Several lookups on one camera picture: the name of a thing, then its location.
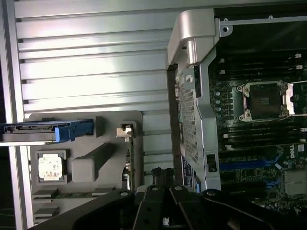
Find grey parts rack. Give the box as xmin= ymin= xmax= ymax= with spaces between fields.
xmin=24 ymin=110 xmax=144 ymax=227

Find black open PC case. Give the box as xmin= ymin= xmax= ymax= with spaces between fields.
xmin=166 ymin=8 xmax=307 ymax=211

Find green motherboard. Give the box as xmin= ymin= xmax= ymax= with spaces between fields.
xmin=208 ymin=45 xmax=307 ymax=210

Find RAM slot black clips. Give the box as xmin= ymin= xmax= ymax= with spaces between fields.
xmin=219 ymin=59 xmax=302 ymax=69
xmin=223 ymin=122 xmax=307 ymax=134
xmin=223 ymin=133 xmax=307 ymax=144
xmin=219 ymin=69 xmax=302 ymax=80

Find RAM slot white clips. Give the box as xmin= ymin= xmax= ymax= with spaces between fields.
xmin=223 ymin=127 xmax=307 ymax=139
xmin=219 ymin=54 xmax=302 ymax=64
xmin=219 ymin=64 xmax=302 ymax=75

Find silver CPU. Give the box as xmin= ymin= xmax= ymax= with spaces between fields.
xmin=38 ymin=154 xmax=61 ymax=182

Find silver finned heatsink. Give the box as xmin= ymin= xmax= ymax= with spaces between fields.
xmin=284 ymin=170 xmax=307 ymax=196

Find CPU socket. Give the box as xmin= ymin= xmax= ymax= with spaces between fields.
xmin=236 ymin=80 xmax=291 ymax=121

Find silver hard drive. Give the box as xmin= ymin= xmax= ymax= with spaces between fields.
xmin=0 ymin=119 xmax=94 ymax=144

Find metal socket cover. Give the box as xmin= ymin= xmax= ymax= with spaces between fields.
xmin=286 ymin=82 xmax=307 ymax=116

